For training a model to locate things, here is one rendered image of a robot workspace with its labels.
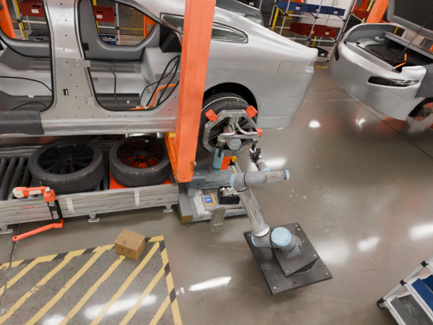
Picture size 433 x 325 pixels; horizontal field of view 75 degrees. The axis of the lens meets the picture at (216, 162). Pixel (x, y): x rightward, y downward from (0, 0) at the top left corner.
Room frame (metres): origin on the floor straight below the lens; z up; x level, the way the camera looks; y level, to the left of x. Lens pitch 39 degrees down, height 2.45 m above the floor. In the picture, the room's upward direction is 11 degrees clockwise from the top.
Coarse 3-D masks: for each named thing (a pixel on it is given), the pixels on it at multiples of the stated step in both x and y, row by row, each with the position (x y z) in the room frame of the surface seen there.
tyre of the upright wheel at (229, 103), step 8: (216, 96) 2.61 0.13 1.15; (224, 96) 2.61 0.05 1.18; (232, 96) 2.64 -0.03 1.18; (216, 104) 2.47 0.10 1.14; (224, 104) 2.46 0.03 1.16; (232, 104) 2.49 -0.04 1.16; (240, 104) 2.53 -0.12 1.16; (248, 104) 2.68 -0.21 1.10; (216, 112) 2.43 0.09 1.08; (200, 120) 2.39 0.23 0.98; (208, 120) 2.40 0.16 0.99; (200, 128) 2.37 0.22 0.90; (200, 136) 2.38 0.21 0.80; (200, 144) 2.38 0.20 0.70; (208, 152) 2.42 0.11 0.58
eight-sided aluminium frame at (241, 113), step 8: (224, 112) 2.39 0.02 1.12; (232, 112) 2.41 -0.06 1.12; (240, 112) 2.45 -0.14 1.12; (216, 120) 2.34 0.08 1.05; (248, 120) 2.48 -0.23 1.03; (208, 128) 2.31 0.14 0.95; (208, 136) 2.32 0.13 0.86; (208, 144) 2.37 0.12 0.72; (248, 144) 2.51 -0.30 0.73; (224, 152) 2.45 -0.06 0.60; (232, 152) 2.46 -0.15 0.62
